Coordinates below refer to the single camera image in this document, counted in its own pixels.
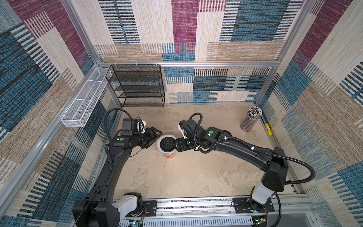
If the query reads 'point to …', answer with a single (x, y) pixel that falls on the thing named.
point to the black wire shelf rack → (137, 85)
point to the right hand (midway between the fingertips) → (181, 146)
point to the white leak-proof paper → (159, 141)
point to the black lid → (167, 144)
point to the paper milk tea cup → (170, 155)
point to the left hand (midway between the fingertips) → (160, 135)
